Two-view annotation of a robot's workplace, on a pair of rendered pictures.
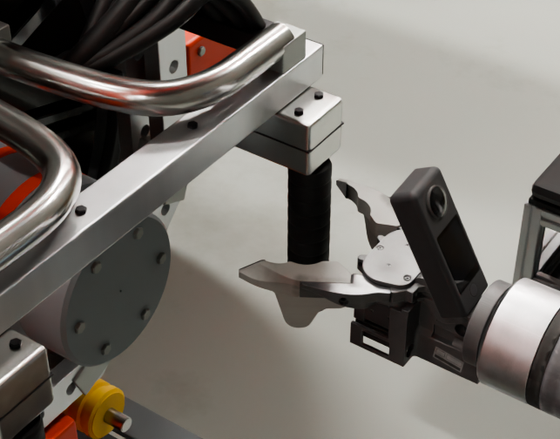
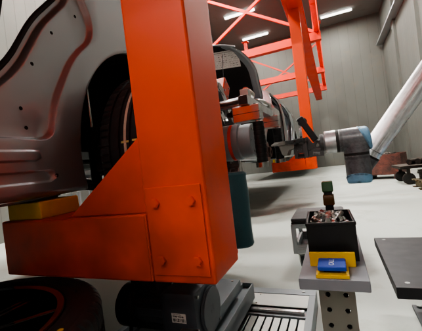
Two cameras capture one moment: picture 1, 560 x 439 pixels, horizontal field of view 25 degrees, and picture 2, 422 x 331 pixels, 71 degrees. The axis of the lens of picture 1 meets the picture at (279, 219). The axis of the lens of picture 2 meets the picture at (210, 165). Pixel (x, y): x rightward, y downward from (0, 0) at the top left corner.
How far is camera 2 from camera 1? 96 cm
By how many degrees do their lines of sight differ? 40
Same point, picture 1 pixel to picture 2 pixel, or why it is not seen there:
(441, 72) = not seen: hidden behind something
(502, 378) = (331, 142)
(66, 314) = (249, 133)
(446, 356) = (316, 152)
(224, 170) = not seen: hidden behind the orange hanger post
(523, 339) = (331, 133)
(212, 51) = not seen: hidden behind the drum
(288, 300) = (282, 148)
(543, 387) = (339, 138)
